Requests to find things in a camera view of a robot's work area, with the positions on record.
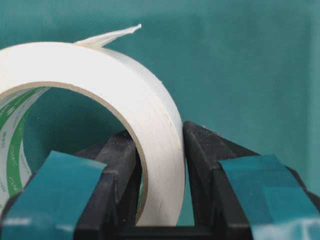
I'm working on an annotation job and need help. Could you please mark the green table cloth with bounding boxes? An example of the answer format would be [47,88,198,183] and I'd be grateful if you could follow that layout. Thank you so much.
[0,0,320,193]

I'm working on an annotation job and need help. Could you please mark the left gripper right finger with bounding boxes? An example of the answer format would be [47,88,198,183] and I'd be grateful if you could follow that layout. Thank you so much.
[183,121,320,240]

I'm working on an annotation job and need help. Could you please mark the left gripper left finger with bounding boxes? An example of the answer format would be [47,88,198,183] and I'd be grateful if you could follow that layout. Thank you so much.
[0,131,142,240]

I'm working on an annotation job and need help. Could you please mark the white duct tape roll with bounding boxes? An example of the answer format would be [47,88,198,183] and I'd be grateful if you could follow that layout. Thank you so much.
[0,26,186,226]

